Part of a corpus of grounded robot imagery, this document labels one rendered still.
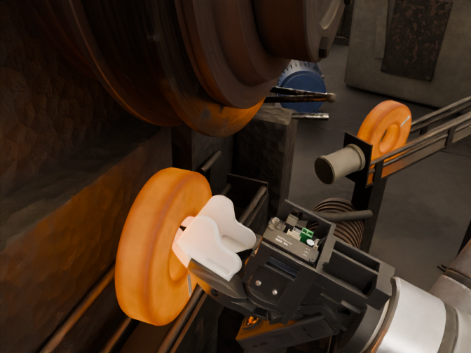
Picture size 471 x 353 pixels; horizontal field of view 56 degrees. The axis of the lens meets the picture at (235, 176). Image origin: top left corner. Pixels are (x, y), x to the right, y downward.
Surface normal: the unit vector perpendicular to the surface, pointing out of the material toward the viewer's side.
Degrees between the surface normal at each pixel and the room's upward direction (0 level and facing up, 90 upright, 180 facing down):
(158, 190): 13
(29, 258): 90
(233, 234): 87
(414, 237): 0
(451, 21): 90
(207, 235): 89
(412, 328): 40
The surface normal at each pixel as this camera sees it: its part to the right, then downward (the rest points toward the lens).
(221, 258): -0.42, 0.44
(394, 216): 0.04, -0.86
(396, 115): 0.61, 0.43
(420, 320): 0.11, -0.50
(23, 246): 0.93, 0.22
